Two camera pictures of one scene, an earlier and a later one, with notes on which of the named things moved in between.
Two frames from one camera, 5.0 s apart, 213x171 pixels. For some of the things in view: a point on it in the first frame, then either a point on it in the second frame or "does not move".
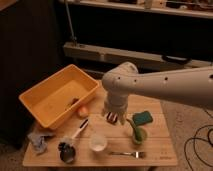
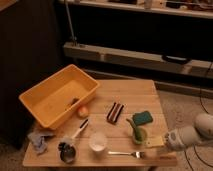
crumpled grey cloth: (39, 141) does not move
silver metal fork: (137, 154) does not move
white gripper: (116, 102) -> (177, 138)
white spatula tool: (81, 128) does not move
